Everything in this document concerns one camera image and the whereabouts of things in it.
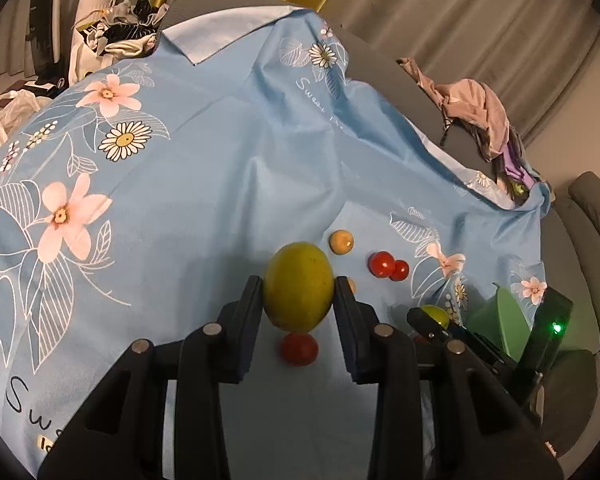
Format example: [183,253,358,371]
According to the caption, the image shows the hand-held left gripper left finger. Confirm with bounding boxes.
[37,275,266,480]

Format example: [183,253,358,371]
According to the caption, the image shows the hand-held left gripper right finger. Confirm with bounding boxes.
[332,276,566,480]

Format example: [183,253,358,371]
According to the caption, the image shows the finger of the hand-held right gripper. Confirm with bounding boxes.
[447,325,518,377]
[406,307,462,347]

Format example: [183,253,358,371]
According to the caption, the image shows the green lime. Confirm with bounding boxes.
[420,304,451,331]

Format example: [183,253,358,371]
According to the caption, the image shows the green bowl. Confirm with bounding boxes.
[465,282,556,367]

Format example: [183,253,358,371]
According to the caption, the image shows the yellow-green mango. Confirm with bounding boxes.
[263,241,335,334]

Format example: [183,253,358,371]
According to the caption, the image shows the small yellow-orange fruit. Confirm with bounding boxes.
[329,229,355,255]

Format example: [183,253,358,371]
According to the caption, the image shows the blue floral bed sheet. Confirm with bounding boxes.
[0,2,553,480]

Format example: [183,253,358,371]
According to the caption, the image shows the purple garment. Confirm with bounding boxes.
[497,147,540,192]

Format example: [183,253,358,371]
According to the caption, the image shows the pink-grey clothes pile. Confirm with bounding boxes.
[397,57,541,196]

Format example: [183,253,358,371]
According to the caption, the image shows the grey sofa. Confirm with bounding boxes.
[162,0,600,476]

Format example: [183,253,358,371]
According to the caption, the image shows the grey curtain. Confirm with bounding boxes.
[320,0,600,153]

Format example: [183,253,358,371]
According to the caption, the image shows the white plastic bag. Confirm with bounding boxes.
[0,89,52,152]

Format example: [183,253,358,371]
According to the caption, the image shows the black and white clothes pile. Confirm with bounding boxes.
[72,0,172,59]

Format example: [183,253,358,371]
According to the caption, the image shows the black flat panel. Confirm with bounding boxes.
[24,0,64,75]

